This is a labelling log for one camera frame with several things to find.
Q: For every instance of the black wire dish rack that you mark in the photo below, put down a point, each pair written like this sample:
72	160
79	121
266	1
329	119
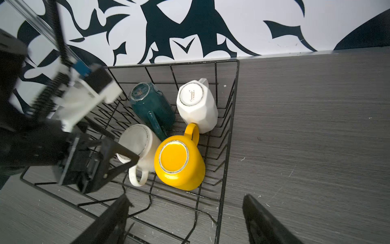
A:
161	214

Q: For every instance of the green mug cream inside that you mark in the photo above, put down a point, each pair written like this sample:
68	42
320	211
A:
152	107

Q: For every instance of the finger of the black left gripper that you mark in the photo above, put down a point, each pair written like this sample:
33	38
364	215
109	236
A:
109	149

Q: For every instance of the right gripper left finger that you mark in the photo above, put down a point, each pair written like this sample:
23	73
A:
109	228

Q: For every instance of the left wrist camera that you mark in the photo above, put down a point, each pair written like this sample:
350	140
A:
63	101

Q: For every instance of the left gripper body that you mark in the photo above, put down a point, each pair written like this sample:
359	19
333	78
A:
83	166

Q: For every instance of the white ceramic mug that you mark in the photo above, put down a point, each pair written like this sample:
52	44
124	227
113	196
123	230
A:
196	104

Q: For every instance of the red inside white mug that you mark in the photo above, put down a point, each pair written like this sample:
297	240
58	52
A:
141	140

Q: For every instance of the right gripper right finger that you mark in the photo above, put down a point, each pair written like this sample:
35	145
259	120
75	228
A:
263	227

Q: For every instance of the yellow mug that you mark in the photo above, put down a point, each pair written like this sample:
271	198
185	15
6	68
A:
178	162

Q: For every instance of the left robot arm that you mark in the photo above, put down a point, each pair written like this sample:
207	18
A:
55	129

